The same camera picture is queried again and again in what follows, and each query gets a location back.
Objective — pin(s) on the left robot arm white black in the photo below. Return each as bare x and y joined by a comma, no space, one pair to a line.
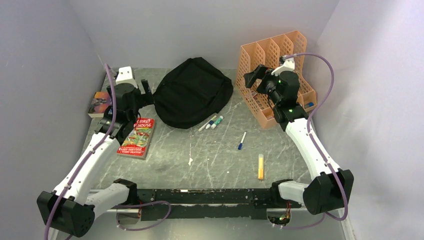
69,208

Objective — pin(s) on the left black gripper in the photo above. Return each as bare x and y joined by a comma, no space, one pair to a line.
144,99

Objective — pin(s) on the small blue item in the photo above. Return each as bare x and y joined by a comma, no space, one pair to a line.
308,105

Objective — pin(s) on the red treehouse book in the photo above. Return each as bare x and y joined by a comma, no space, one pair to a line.
137,143

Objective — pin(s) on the yellow highlighter marker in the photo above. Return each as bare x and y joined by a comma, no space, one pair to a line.
260,172

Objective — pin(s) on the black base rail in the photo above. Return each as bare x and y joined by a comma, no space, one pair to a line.
252,203

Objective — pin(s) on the blue capped white pen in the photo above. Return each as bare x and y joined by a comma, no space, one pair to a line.
242,141

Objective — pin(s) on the blue orange paperback book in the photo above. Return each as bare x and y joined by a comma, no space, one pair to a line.
100,102

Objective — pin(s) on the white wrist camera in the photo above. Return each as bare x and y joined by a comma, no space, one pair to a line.
125,75
286,63

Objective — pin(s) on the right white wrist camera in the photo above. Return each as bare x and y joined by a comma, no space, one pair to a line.
286,63

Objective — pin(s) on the thin white pen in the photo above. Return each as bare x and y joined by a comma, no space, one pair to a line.
205,125

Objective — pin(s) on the green capped white marker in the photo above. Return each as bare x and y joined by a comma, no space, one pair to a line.
217,122

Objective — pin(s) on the blue white marker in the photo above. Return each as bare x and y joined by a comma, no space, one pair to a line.
214,117

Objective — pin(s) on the black student backpack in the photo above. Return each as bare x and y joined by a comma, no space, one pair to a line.
191,92

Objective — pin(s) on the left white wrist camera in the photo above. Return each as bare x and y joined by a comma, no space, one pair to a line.
125,75

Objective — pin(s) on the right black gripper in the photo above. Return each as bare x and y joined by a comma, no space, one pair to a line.
259,73

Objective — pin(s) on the orange plastic file organizer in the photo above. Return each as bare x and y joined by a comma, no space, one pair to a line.
268,52

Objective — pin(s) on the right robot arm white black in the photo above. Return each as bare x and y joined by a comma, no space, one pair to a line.
330,186

